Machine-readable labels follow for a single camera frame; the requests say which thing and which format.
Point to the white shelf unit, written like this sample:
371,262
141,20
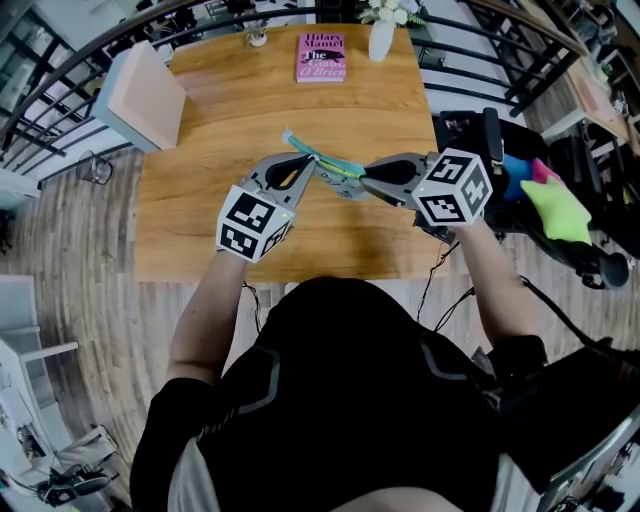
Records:
25,325

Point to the blue cushion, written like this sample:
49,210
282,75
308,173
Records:
514,175

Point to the person's right forearm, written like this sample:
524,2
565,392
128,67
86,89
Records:
492,285

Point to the person's left forearm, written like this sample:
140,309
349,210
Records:
205,320

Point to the black metal railing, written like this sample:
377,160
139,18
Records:
480,60

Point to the yellow-green cushion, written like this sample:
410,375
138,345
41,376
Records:
560,210

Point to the small white potted plant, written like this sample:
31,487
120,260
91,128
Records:
257,36

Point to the person's black shirt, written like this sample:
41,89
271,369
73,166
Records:
340,380

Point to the pink book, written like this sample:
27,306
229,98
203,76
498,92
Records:
321,60

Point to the wooden side desk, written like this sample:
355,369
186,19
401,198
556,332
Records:
587,97

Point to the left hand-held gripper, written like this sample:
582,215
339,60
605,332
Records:
250,220

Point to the clear teal zipper pouch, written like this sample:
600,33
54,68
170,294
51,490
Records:
345,186

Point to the white flower bouquet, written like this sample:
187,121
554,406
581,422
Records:
390,11

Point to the white vase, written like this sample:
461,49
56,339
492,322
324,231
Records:
381,40

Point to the black bag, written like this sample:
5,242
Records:
575,400

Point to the pink cushion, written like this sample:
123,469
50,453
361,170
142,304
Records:
544,171

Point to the black office chair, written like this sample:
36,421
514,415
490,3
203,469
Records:
525,135

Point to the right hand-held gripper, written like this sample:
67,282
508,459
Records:
452,192

